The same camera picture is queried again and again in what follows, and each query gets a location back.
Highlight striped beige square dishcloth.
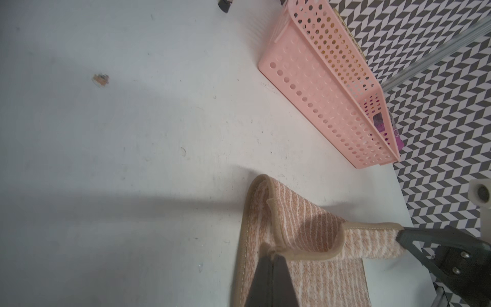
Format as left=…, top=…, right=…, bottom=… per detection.
left=231, top=175, right=405, bottom=306

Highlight metal two-tier dish rack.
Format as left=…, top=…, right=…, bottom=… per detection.
left=218, top=0, right=233, bottom=13

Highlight purple snack packet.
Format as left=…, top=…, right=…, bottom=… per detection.
left=373, top=111, right=404, bottom=152

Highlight pink perforated plastic basket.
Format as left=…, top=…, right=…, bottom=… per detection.
left=258, top=1, right=401, bottom=169

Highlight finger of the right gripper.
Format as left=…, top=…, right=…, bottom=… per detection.
left=396, top=226, right=490, bottom=306

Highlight small brown crumb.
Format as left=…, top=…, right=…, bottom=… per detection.
left=92, top=74, right=109, bottom=87

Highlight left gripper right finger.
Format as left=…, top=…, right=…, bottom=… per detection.
left=272, top=256, right=299, bottom=307

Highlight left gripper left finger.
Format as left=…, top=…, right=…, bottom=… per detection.
left=245, top=243, right=274, bottom=307

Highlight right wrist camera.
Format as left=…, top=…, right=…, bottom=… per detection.
left=468, top=179, right=491, bottom=209

